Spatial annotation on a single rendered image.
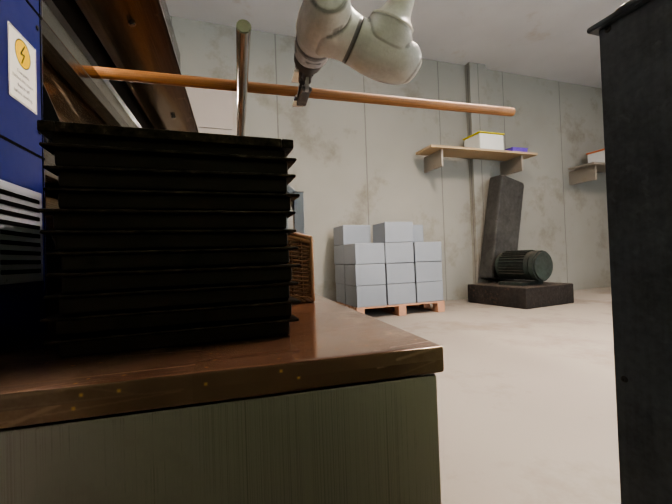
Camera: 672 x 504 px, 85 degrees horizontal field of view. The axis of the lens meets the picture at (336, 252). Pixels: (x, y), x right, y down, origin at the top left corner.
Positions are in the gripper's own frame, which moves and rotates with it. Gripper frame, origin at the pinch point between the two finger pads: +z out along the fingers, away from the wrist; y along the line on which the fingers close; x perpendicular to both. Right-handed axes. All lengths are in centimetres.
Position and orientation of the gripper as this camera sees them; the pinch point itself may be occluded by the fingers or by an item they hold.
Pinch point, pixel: (297, 89)
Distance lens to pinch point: 122.9
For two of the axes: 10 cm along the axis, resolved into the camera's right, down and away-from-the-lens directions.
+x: 9.7, -0.3, 2.6
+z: -2.6, 0.3, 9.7
